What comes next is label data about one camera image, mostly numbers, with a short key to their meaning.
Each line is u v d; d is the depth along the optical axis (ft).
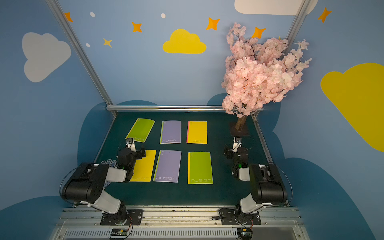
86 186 1.49
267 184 1.53
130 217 2.40
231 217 2.42
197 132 3.57
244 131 3.68
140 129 3.67
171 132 3.65
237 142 2.68
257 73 1.95
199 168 3.04
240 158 2.36
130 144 2.62
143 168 2.97
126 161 2.31
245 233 2.40
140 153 2.95
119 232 2.35
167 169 3.07
